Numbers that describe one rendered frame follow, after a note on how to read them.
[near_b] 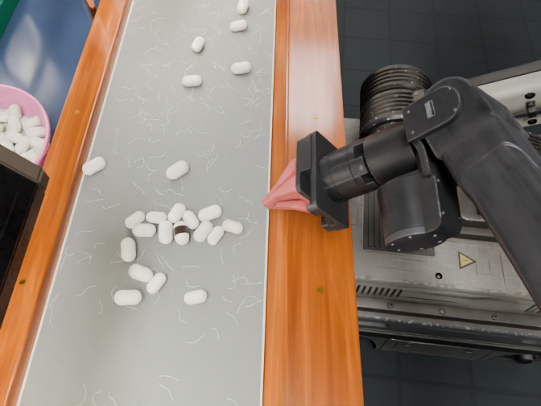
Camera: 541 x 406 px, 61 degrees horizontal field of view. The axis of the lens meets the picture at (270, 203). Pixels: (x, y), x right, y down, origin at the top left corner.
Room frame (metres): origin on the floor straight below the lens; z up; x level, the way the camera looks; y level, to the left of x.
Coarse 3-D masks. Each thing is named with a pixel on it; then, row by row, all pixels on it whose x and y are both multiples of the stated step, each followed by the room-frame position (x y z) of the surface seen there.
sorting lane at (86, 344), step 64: (192, 0) 0.86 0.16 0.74; (256, 0) 0.86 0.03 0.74; (128, 64) 0.67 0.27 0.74; (192, 64) 0.67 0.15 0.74; (256, 64) 0.67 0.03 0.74; (128, 128) 0.51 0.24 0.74; (192, 128) 0.51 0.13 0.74; (256, 128) 0.51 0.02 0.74; (128, 192) 0.39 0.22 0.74; (192, 192) 0.39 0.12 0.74; (256, 192) 0.39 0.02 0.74; (64, 256) 0.28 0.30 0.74; (192, 256) 0.28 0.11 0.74; (256, 256) 0.28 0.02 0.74; (64, 320) 0.18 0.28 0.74; (128, 320) 0.18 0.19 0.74; (192, 320) 0.18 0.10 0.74; (256, 320) 0.18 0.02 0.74; (64, 384) 0.10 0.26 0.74; (128, 384) 0.10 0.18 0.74; (192, 384) 0.10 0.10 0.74; (256, 384) 0.10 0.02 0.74
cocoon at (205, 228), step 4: (200, 224) 0.32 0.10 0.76; (204, 224) 0.32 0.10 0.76; (208, 224) 0.32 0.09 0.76; (212, 224) 0.32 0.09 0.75; (200, 228) 0.31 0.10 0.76; (204, 228) 0.31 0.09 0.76; (208, 228) 0.31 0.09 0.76; (212, 228) 0.32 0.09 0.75; (196, 232) 0.31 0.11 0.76; (200, 232) 0.30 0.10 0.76; (204, 232) 0.31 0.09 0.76; (208, 232) 0.31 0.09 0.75; (196, 236) 0.30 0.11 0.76; (200, 236) 0.30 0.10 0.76; (204, 236) 0.30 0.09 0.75; (196, 240) 0.30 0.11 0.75; (200, 240) 0.30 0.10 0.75
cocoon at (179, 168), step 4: (180, 160) 0.43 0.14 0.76; (176, 164) 0.42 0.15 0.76; (180, 164) 0.42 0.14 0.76; (184, 164) 0.42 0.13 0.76; (168, 168) 0.42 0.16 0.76; (172, 168) 0.41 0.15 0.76; (176, 168) 0.42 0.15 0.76; (180, 168) 0.42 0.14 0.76; (184, 168) 0.42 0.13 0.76; (188, 168) 0.42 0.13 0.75; (168, 172) 0.41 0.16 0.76; (172, 172) 0.41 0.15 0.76; (176, 172) 0.41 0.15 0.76; (180, 172) 0.41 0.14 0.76; (184, 172) 0.42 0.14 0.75; (168, 176) 0.41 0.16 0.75; (172, 176) 0.40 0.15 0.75; (176, 176) 0.41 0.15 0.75
